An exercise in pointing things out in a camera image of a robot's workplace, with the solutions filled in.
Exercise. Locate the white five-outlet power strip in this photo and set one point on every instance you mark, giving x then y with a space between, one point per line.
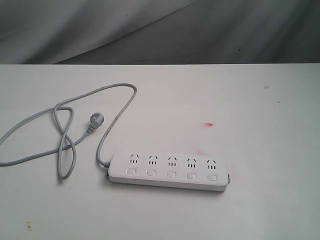
184 171

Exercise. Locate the grey power plug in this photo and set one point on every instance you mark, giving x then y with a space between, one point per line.
96 120

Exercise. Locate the grey backdrop cloth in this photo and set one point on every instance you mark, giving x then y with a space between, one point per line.
117 32

